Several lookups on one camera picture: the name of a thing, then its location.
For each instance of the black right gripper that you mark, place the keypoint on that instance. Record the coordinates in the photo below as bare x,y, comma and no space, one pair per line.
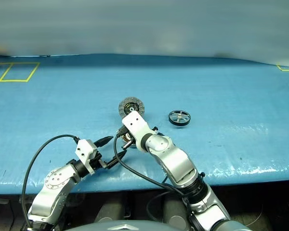
120,131

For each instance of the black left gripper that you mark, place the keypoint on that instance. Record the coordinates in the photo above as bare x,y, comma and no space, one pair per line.
96,160

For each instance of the black spoked rotor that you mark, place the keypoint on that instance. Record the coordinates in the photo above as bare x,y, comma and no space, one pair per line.
179,116

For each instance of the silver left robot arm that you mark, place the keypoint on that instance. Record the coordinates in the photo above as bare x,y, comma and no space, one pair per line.
53,183

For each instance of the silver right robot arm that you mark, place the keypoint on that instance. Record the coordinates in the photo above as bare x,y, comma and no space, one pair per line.
178,163

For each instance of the blue plastic table cover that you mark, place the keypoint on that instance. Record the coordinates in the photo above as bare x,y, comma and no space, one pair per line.
62,108

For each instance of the grey robot torso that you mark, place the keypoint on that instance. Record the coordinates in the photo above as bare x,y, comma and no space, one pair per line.
125,227

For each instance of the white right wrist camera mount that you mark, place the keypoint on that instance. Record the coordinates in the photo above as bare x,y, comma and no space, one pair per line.
135,125

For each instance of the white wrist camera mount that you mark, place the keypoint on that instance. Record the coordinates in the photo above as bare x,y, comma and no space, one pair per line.
85,151
135,125

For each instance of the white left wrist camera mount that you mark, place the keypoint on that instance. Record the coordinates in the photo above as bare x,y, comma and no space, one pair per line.
85,151

